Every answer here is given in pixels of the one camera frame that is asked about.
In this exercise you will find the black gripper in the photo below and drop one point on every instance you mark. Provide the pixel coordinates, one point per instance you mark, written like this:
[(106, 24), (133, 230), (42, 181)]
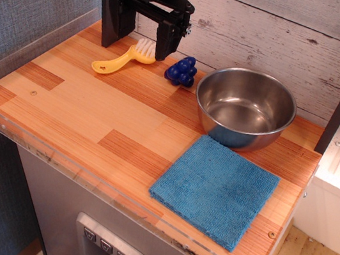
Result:
[(173, 16)]

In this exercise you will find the blue cloth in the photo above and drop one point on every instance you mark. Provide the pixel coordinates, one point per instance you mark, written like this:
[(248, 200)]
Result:
[(215, 190)]

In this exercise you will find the yellow brush spatula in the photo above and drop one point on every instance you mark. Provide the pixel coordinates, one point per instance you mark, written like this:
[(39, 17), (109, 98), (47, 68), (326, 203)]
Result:
[(143, 51)]

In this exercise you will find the blue toy grapes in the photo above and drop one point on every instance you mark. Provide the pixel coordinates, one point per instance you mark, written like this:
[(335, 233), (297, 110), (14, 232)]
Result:
[(182, 72)]

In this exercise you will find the stainless steel bowl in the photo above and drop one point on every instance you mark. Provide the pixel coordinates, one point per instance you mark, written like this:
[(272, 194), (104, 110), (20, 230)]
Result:
[(244, 109)]

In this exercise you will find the clear acrylic front guard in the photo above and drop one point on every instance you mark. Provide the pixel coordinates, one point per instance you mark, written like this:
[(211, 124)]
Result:
[(119, 168)]

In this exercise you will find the silver toy fridge cabinet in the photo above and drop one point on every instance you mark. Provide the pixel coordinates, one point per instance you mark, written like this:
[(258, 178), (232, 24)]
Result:
[(75, 221)]

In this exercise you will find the grey water dispenser panel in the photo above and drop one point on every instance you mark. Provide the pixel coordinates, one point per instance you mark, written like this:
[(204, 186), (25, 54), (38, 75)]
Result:
[(95, 239)]

